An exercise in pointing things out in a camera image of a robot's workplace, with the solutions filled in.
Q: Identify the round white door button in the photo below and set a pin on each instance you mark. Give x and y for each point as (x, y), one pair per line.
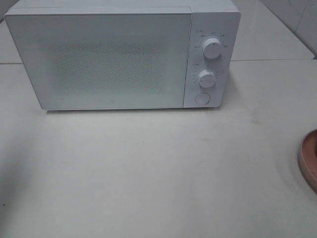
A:
(202, 99)

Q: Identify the white dial knob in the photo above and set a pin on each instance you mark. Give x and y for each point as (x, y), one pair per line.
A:
(206, 78)
(212, 47)

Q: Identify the white microwave door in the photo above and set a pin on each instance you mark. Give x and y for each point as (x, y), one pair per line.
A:
(80, 62)

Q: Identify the pink round plate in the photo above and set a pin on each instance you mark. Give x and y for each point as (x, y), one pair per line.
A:
(307, 159)

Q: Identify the white microwave oven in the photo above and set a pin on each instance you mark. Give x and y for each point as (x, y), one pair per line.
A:
(209, 18)

